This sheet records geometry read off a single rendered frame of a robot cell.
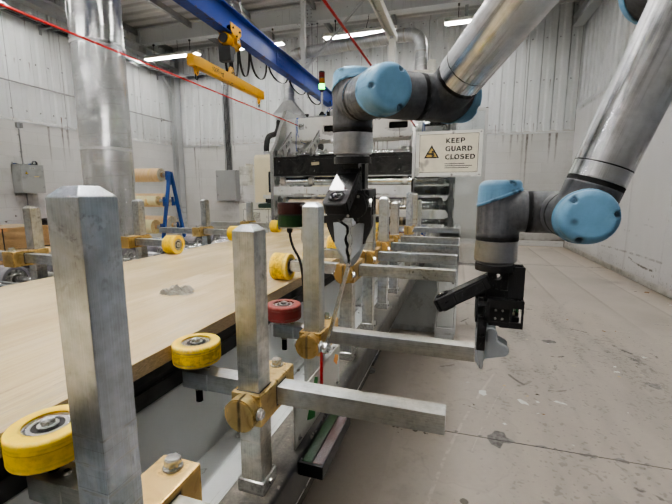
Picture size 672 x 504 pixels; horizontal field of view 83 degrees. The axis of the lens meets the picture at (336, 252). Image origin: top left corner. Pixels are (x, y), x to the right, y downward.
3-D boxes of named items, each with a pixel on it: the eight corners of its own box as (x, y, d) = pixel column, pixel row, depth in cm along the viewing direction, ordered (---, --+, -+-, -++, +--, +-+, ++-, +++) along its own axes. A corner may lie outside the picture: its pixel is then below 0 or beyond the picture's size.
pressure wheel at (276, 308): (307, 344, 92) (306, 298, 90) (293, 358, 85) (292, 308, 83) (276, 340, 95) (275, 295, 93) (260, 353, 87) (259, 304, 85)
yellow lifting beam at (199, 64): (264, 105, 591) (264, 83, 586) (194, 72, 430) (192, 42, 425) (259, 105, 594) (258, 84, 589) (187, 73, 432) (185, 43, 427)
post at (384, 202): (387, 315, 157) (389, 196, 149) (385, 317, 153) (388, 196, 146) (378, 314, 158) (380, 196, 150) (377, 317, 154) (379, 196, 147)
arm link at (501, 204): (531, 179, 65) (478, 179, 67) (526, 243, 66) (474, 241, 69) (525, 180, 72) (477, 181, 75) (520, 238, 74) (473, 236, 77)
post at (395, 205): (397, 303, 180) (399, 201, 173) (395, 305, 177) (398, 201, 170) (389, 303, 181) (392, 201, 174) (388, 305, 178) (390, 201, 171)
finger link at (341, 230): (356, 260, 81) (356, 217, 79) (348, 267, 75) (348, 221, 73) (342, 259, 82) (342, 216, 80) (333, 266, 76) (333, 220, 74)
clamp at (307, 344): (338, 337, 90) (338, 317, 89) (317, 361, 78) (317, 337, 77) (316, 334, 92) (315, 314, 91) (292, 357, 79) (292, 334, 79)
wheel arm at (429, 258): (456, 263, 125) (457, 252, 124) (456, 265, 121) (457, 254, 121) (314, 255, 140) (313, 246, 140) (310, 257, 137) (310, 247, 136)
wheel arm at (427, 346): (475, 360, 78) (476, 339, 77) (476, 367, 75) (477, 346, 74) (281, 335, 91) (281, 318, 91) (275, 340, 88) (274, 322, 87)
